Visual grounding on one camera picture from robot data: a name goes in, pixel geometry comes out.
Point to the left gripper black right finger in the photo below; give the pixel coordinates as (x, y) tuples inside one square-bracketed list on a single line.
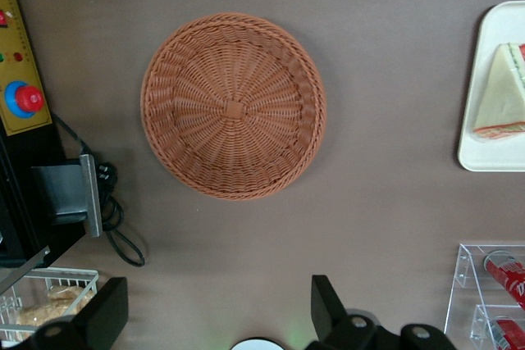
[(328, 312)]

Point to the rice cracker snack pack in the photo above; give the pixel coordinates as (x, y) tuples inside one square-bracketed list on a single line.
[(37, 317), (67, 296)]

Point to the round brown wicker basket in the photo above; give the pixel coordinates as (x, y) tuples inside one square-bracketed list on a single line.
[(234, 141)]

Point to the clear acrylic bottle rack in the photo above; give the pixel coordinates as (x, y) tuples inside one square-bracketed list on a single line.
[(467, 276)]

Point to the red cola bottle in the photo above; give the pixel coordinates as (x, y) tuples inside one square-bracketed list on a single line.
[(508, 333), (508, 278)]

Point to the beige plastic tray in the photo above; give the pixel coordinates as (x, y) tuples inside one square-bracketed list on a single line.
[(471, 157)]

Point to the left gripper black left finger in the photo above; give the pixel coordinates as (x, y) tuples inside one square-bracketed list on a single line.
[(106, 311)]

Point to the black control box yellow panel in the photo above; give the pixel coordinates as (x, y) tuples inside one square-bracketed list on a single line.
[(20, 30)]

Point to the triangle sandwich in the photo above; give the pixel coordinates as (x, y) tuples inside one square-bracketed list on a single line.
[(502, 96)]

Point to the grey metal bracket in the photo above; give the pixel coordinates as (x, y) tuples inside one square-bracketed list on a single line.
[(92, 194)]

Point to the silver aluminium bar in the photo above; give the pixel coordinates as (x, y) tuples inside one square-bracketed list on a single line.
[(28, 264)]

